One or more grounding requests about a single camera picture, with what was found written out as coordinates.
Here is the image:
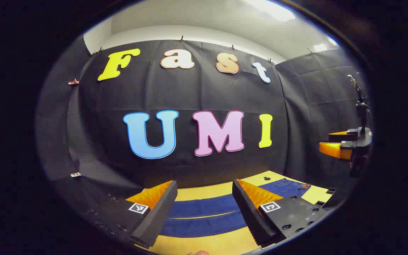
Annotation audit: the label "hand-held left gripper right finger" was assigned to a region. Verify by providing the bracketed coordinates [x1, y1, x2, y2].
[232, 179, 336, 248]

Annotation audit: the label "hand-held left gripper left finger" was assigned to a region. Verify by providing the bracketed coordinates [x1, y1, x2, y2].
[84, 180, 179, 249]

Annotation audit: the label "blue jeans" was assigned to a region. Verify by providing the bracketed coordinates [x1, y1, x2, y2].
[160, 178, 311, 238]

